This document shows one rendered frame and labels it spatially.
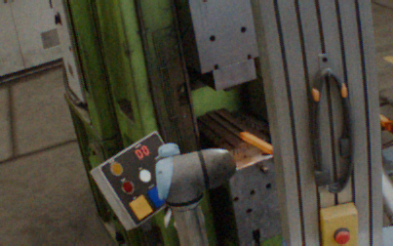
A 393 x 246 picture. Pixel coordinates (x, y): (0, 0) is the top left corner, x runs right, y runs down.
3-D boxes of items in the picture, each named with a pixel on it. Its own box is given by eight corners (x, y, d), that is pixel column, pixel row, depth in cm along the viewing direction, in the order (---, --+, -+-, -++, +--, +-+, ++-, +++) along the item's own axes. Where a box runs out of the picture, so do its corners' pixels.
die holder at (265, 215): (306, 222, 325) (299, 143, 307) (240, 251, 313) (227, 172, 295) (254, 181, 373) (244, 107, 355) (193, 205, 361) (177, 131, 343)
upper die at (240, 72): (256, 78, 293) (253, 58, 289) (216, 91, 287) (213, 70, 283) (215, 56, 329) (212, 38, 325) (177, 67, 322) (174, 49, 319)
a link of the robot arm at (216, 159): (240, 141, 192) (220, 144, 241) (202, 150, 191) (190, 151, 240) (249, 181, 192) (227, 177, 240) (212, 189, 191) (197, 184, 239)
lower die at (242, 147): (266, 149, 307) (264, 133, 304) (228, 164, 301) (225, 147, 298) (226, 121, 343) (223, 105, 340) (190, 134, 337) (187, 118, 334)
